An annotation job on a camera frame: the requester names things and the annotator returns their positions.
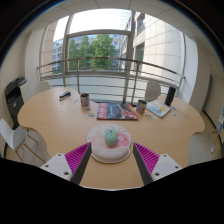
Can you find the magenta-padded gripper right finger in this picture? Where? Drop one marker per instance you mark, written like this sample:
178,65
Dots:
166,165

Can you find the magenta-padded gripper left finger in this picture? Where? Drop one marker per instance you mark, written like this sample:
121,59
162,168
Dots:
56,165

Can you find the mint green computer mouse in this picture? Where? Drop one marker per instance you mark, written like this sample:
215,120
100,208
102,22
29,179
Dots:
111,137

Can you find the round pink cartoon mouse pad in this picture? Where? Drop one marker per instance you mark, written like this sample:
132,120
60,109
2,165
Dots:
110,153

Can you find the white chair with wooden legs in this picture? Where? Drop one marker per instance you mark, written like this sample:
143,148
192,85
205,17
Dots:
11,135

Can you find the light blue booklet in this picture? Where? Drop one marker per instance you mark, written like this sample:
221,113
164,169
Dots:
158,108

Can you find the printed mug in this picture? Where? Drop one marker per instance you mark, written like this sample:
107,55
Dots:
84,100
141,106

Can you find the black upright speaker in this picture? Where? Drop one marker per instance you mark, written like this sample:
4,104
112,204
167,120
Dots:
170,96

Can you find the dark blue stapler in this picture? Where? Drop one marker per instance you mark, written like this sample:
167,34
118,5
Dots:
64,96

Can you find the red magazine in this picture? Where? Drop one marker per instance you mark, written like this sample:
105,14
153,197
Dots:
116,112

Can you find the metal balcony railing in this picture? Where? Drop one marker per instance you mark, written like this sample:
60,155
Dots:
78,76

